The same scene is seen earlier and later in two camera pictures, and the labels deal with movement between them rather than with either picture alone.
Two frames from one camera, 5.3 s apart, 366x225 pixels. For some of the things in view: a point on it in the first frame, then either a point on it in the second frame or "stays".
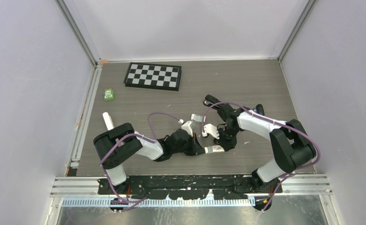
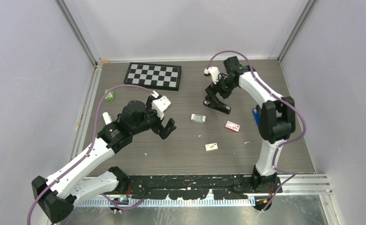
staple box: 197,118 stays
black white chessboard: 153,76 stays
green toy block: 109,94 stays
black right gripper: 227,145 -> 211,91
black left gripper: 196,149 -> 164,131
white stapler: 108,121 stays
